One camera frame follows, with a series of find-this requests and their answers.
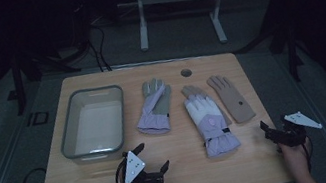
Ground black cables on floor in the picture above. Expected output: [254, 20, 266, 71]
[68, 0, 114, 77]

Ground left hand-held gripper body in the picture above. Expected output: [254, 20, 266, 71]
[118, 145, 165, 183]

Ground person's right hand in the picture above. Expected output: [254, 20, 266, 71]
[278, 139, 317, 175]

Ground round table cable grommet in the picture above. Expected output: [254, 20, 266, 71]
[180, 67, 194, 79]

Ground lilac glove with grey palm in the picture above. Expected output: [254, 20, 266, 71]
[129, 75, 180, 139]

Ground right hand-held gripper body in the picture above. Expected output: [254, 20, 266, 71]
[266, 108, 326, 151]

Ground clear plastic storage bin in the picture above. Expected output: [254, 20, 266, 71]
[51, 82, 135, 166]

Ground thin glove with dark button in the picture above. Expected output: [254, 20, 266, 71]
[205, 68, 257, 129]

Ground black stand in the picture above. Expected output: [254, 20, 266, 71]
[229, 10, 314, 93]
[6, 40, 88, 117]

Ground white and lilac ski glove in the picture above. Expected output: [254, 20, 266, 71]
[182, 88, 244, 162]

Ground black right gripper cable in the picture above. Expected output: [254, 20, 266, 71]
[298, 135, 317, 174]

